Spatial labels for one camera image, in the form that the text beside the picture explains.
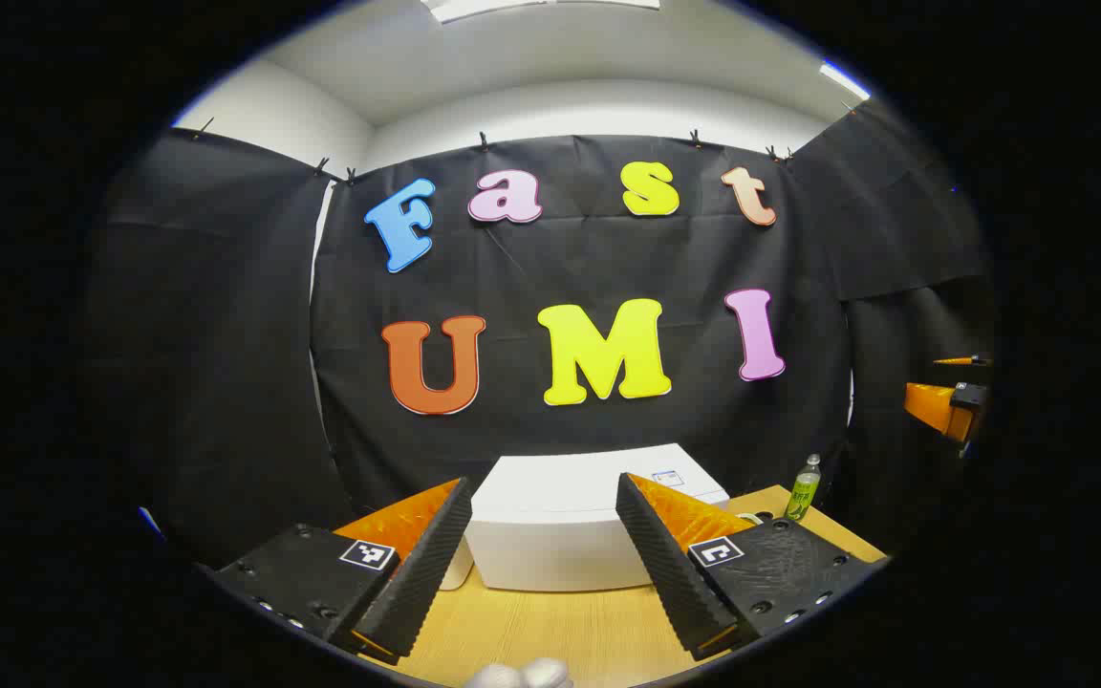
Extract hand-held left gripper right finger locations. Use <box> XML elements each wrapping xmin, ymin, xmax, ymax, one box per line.
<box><xmin>615</xmin><ymin>471</ymin><xmax>888</xmax><ymax>662</ymax></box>

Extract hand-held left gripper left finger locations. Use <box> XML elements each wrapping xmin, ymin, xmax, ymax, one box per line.
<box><xmin>211</xmin><ymin>476</ymin><xmax>473</xmax><ymax>667</ymax></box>

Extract white microwave oven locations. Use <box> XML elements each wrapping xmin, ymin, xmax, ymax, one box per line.
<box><xmin>441</xmin><ymin>442</ymin><xmax>731</xmax><ymax>593</ymax></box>

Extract green label drink bottle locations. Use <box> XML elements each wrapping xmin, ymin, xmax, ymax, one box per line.
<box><xmin>784</xmin><ymin>454</ymin><xmax>823</xmax><ymax>523</ymax></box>

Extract ceiling light panel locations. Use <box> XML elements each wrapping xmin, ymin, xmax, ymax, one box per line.
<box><xmin>421</xmin><ymin>0</ymin><xmax>661</xmax><ymax>24</ymax></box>
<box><xmin>818</xmin><ymin>60</ymin><xmax>873</xmax><ymax>102</ymax></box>

